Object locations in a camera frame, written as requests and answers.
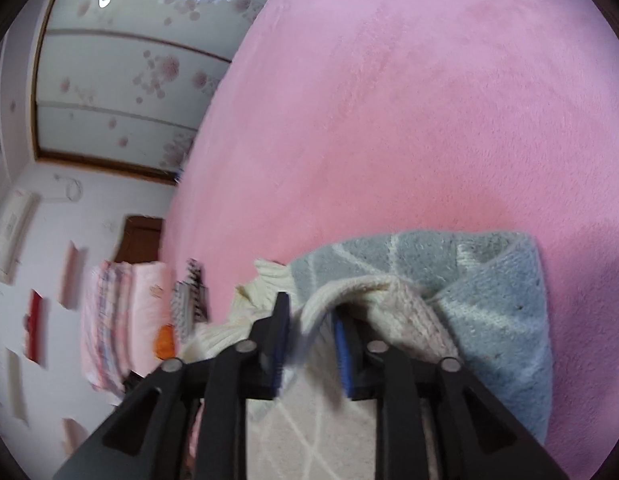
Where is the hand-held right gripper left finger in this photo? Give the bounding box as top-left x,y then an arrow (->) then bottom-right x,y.
52,292 -> 291,480

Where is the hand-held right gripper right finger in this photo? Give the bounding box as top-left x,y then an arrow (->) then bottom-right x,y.
334,305 -> 573,480

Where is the diamond pattern knit sweater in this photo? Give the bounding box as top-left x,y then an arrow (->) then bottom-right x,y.
182,230 -> 555,480

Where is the black white striped garment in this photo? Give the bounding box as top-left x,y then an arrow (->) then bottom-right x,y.
172,259 -> 210,341

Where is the folded striped pink blanket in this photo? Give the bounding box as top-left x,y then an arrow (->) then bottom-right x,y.
79,260 -> 140,393

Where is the dark wooden headboard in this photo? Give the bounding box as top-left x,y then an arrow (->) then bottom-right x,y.
114,215 -> 165,263

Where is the pink fleece bed blanket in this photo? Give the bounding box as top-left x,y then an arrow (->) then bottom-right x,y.
162,0 -> 619,461

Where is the white air conditioner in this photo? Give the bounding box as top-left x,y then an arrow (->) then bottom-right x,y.
0,187 -> 40,283

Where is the floral sliding door wardrobe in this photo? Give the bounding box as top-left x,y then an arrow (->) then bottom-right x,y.
32,0 -> 282,183

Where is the pink wall shelf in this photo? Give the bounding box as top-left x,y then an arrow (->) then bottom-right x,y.
62,417 -> 90,456
4,347 -> 30,426
62,241 -> 87,308

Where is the red wall shelf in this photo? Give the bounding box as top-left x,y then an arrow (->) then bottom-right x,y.
24,290 -> 47,366

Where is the white wall cable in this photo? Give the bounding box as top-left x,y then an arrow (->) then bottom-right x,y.
54,174 -> 85,202

